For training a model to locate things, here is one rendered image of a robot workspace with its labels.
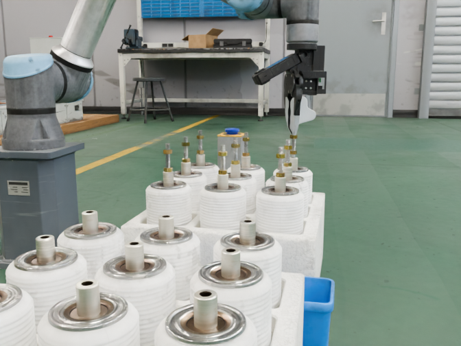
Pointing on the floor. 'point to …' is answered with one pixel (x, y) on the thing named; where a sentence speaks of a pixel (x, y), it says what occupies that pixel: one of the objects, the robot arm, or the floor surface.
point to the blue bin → (317, 310)
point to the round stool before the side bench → (147, 98)
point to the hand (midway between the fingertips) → (290, 129)
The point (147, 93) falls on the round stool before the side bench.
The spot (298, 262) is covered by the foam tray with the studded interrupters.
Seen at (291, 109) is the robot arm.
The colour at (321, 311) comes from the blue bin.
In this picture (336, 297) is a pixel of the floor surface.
